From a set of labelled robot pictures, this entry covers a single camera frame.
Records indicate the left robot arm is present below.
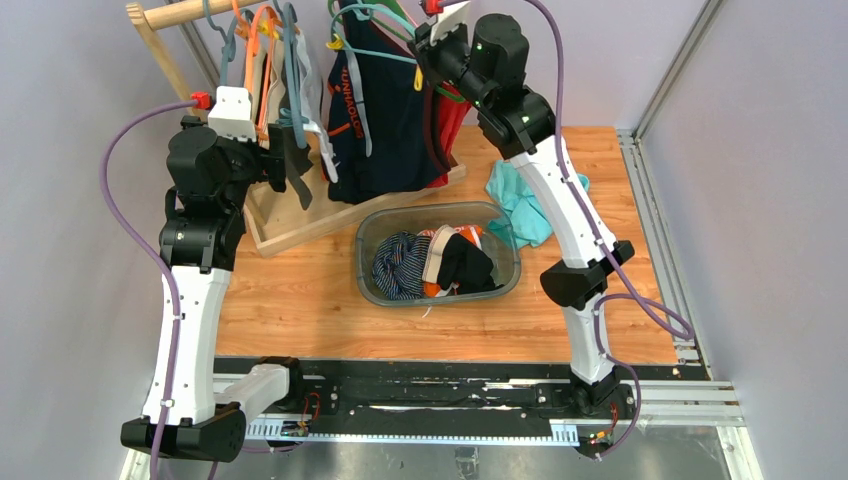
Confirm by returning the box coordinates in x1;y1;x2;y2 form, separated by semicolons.
120;116;305;462

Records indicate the clear plastic basket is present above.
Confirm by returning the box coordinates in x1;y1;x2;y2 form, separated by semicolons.
355;202;521;307

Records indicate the orange hanger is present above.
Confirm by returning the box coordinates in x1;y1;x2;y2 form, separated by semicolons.
231;1;282;142

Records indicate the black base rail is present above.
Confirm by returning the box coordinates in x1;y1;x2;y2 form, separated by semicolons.
244;359;727;459

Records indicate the red garment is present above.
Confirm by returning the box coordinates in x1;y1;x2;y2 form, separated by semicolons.
423;83;471;188

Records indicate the orange white underwear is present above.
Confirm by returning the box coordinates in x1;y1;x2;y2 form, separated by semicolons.
418;224;483;298

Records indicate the teal clip hanger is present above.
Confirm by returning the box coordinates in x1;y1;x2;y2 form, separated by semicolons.
335;1;415;65

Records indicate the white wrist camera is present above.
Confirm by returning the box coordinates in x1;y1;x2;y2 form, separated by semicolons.
423;1;470;46
207;86;257;143

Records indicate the black cream-band underwear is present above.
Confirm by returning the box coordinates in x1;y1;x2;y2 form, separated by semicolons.
266;40;313;210

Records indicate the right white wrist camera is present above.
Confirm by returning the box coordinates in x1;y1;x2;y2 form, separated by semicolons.
423;1;470;46

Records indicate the wooden clothes rack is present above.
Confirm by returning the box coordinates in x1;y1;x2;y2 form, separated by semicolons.
126;1;467;258

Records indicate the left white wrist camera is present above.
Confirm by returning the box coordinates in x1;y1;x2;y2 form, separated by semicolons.
207;86;257;143

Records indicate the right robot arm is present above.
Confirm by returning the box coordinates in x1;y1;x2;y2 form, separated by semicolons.
408;2;634;411

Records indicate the white grey underwear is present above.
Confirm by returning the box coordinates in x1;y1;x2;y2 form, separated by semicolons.
295;33;339;183

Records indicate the navy orange boxer underwear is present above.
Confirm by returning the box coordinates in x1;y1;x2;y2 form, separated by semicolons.
325;16;444;205

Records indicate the grey-blue clip hanger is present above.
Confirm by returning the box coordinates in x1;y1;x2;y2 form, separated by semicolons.
201;1;314;148

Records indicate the striped navy underwear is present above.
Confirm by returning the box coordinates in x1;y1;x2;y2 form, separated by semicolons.
371;231;431;301

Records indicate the aluminium frame rail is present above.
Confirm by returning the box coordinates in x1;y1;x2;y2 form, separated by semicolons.
617;1;745;428

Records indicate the black underwear in basket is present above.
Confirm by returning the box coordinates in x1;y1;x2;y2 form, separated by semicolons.
437;237;500;295

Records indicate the green hanger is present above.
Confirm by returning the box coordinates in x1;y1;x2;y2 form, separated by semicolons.
327;0;466;104

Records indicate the teal cloth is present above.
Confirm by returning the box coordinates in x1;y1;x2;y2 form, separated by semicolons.
485;160;553;249

